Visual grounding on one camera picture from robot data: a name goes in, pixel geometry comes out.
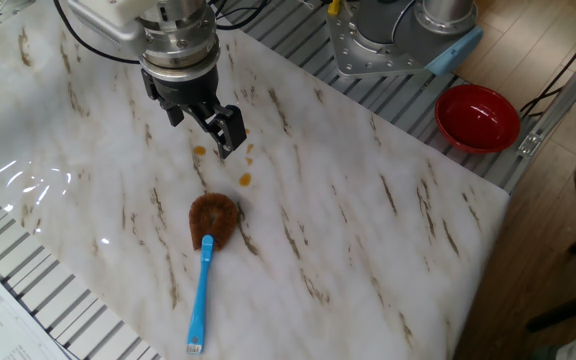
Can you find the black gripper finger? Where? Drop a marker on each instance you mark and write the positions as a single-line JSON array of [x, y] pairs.
[[175, 116], [230, 132]]

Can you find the white marble pattern sheet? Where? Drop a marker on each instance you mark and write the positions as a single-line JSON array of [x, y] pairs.
[[343, 225]]

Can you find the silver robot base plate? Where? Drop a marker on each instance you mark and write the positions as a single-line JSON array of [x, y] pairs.
[[353, 55]]

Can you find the red bowl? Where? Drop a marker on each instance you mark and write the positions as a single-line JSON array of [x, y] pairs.
[[473, 120]]

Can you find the small orange sauce stain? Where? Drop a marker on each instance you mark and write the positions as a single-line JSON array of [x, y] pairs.
[[249, 148]]

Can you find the black chair base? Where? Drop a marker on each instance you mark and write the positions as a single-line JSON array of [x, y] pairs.
[[563, 311]]

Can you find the aluminium frame beam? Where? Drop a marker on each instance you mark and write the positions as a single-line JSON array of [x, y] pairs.
[[568, 90]]

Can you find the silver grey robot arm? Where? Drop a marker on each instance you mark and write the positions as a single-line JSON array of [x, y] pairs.
[[403, 30]]

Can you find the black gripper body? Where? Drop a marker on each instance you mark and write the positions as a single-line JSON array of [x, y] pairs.
[[183, 92]]

